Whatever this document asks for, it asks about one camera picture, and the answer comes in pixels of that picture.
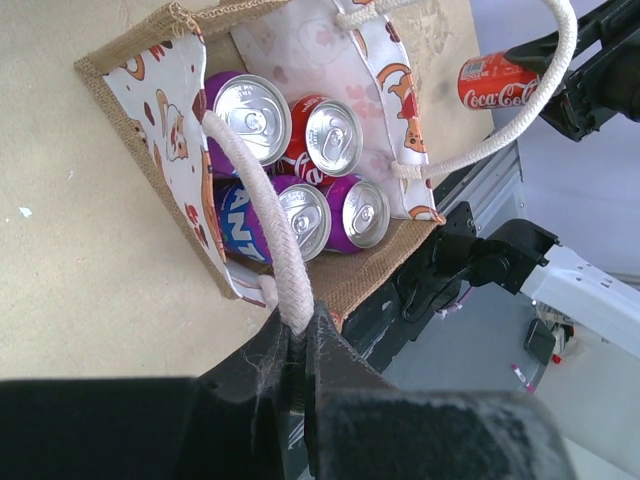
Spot purple fanta can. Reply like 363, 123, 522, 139
321, 174, 390, 254
213, 174, 333, 265
204, 71, 292, 168

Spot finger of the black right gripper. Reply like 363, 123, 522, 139
505, 22, 608, 78

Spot red coca-cola can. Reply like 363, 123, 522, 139
457, 51, 540, 110
272, 94, 363, 187

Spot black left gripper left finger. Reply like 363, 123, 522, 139
1, 314, 289, 479

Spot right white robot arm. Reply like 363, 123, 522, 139
393, 1, 639, 356

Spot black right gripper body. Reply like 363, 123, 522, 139
540, 0, 639, 142

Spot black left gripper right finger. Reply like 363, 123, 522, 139
304, 302, 576, 479

